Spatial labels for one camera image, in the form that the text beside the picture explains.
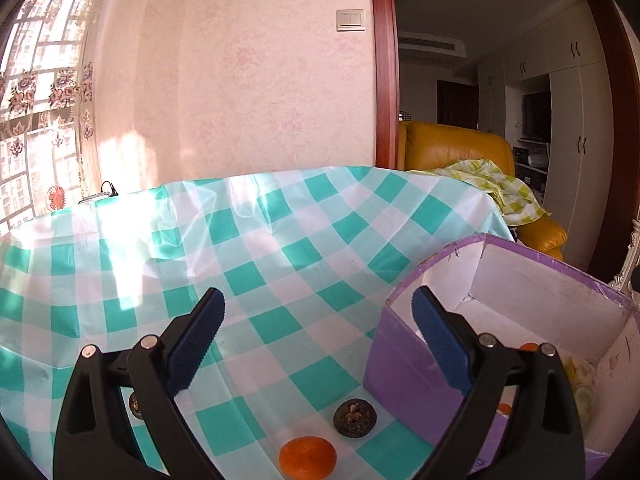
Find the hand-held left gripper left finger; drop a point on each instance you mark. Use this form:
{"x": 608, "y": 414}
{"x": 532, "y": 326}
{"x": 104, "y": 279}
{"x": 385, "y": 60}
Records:
{"x": 195, "y": 345}

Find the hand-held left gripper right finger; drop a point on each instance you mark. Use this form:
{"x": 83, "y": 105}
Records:
{"x": 442, "y": 342}

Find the purple cardboard box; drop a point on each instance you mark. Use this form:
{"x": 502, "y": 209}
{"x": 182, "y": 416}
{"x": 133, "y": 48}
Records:
{"x": 400, "y": 360}

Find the plastic-wrapped yellowish fruit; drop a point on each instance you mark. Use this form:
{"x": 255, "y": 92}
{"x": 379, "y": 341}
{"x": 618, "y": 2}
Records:
{"x": 575, "y": 366}

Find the dark dried fruit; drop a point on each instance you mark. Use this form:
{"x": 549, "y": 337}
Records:
{"x": 135, "y": 407}
{"x": 355, "y": 417}

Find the teal checkered tablecloth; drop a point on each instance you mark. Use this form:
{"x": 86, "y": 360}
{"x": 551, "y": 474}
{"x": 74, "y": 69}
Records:
{"x": 300, "y": 260}

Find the green checked cloth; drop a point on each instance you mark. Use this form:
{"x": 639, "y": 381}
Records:
{"x": 505, "y": 185}

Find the grey flat device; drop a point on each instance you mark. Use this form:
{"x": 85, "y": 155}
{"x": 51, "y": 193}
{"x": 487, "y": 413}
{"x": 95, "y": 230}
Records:
{"x": 94, "y": 198}

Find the yellow leather armchair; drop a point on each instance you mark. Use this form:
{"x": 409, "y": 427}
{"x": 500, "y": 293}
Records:
{"x": 450, "y": 145}

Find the small orange fan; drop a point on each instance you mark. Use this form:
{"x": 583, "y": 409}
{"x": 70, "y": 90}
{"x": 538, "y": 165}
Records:
{"x": 56, "y": 198}

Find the white ornate furniture piece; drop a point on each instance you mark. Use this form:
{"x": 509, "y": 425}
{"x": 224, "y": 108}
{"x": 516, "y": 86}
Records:
{"x": 631, "y": 255}

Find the dark wooden door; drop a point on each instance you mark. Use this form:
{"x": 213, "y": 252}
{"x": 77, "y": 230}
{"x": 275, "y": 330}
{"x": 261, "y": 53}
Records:
{"x": 455, "y": 105}

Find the white wardrobe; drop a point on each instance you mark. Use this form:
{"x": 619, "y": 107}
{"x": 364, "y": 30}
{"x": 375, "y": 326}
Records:
{"x": 580, "y": 110}

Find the floral lace curtain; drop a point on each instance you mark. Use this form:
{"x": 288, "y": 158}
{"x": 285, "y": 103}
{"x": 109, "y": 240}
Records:
{"x": 45, "y": 95}

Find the ceiling air vent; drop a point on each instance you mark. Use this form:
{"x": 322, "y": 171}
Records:
{"x": 430, "y": 42}

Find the wooden door frame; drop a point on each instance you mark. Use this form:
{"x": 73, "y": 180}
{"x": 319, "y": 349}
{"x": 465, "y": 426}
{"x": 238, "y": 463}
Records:
{"x": 385, "y": 85}

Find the beige light switch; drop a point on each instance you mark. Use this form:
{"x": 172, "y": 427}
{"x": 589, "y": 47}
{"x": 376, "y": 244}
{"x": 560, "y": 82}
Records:
{"x": 350, "y": 19}

